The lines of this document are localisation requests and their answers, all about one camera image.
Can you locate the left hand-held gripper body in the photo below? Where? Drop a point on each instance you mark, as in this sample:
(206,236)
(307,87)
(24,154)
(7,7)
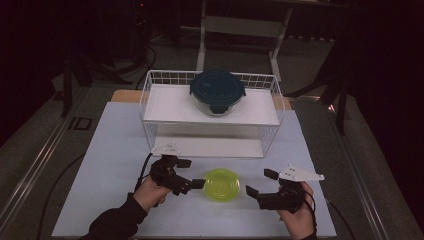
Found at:
(166,173)

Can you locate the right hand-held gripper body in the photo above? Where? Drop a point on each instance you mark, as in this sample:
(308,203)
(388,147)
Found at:
(283,200)

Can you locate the yellow-green plastic bowl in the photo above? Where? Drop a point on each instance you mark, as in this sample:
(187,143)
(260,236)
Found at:
(221,185)

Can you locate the glass container with blue lid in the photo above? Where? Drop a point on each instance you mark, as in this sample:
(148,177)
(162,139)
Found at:
(216,88)

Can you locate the person's left hand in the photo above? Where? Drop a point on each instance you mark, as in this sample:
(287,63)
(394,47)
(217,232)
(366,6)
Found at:
(150,193)

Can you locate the person's right hand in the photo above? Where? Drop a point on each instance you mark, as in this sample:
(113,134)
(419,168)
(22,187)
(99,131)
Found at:
(301,223)

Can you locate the white table cover sheet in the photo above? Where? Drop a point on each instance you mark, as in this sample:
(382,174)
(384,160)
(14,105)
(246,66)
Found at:
(110,166)

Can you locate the black floor plate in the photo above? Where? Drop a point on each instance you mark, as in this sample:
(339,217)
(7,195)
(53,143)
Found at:
(80,123)

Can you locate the black metal stand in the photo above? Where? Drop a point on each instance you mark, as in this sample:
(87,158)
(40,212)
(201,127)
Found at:
(66,90)
(341,100)

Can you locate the white-legged desk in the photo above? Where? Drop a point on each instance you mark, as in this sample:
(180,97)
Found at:
(240,26)

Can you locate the metal floor rail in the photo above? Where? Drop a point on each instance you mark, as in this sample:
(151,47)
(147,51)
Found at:
(360,180)
(30,173)

